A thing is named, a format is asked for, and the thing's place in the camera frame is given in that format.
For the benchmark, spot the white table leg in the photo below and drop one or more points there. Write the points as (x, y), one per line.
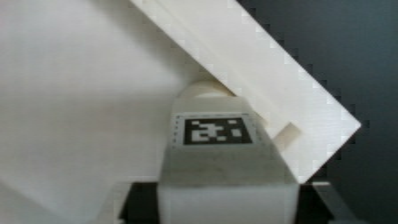
(227, 183)

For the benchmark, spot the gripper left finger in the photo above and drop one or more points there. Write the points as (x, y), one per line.
(113, 205)

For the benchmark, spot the white square tabletop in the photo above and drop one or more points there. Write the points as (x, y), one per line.
(101, 58)

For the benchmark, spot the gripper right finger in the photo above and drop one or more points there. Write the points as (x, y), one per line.
(344, 216)

